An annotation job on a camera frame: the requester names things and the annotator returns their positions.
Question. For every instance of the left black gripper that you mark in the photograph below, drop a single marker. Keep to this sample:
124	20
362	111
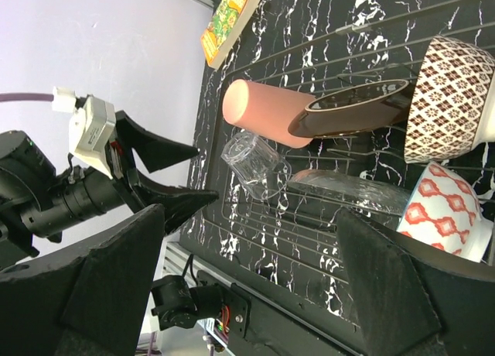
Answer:
84	193

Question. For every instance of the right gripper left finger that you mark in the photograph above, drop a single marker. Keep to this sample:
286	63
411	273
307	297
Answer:
86	299

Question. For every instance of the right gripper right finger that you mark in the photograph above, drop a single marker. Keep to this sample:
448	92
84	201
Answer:
411	298

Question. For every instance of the clear glass mug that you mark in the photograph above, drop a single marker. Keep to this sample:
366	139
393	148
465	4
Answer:
261	170

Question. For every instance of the orange patterned white bowl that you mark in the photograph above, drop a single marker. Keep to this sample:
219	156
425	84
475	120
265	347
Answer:
444	212

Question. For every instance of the clear glass plate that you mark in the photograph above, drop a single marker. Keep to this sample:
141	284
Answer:
353	191

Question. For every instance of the pink plastic cup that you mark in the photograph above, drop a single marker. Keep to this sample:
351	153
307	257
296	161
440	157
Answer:
265	110

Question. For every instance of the brown patterned bowl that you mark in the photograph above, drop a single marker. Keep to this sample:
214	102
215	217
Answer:
452	108

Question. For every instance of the red floral plate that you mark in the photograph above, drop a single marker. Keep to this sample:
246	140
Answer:
362	108

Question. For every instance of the orange paperback book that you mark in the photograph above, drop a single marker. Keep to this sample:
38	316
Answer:
225	27

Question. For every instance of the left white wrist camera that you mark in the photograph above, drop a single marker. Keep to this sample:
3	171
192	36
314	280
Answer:
90	127

